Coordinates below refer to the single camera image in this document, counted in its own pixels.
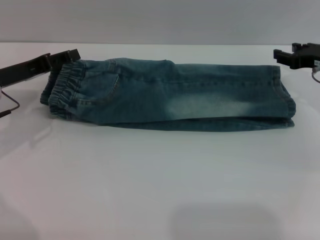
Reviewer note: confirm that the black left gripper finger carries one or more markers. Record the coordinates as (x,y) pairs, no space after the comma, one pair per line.
(65,55)
(25,71)

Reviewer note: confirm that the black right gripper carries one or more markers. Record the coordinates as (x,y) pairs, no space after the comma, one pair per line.
(308,60)

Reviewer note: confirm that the blue denim shorts with embroidery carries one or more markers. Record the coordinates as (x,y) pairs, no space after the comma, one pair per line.
(175,100)

